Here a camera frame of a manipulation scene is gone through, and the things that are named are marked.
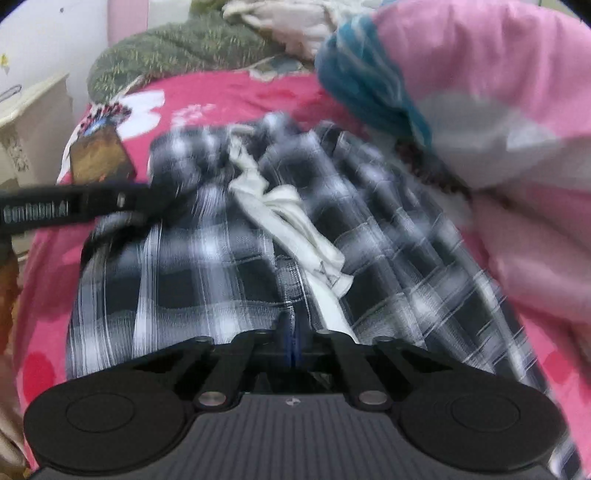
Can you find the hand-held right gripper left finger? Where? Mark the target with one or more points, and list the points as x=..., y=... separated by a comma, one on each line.
x=265, y=341

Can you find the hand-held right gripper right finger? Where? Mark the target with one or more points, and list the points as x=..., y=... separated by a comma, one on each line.
x=330, y=341

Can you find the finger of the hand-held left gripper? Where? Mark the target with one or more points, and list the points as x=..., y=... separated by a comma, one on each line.
x=115, y=199

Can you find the black white plaid pants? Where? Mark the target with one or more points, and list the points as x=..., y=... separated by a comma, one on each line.
x=184, y=277

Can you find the cream nightstand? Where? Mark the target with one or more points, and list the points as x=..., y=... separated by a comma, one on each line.
x=32, y=129

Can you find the pink floral bed sheet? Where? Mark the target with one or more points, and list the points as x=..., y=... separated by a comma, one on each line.
x=221, y=97

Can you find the green speckled blanket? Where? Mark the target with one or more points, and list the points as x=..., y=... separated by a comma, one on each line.
x=175, y=50

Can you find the pink white headboard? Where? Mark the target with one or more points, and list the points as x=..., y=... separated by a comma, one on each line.
x=129, y=18

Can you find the white fluffy blanket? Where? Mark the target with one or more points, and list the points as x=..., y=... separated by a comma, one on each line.
x=286, y=23

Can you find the pink floral quilt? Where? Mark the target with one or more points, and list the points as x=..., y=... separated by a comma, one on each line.
x=485, y=92

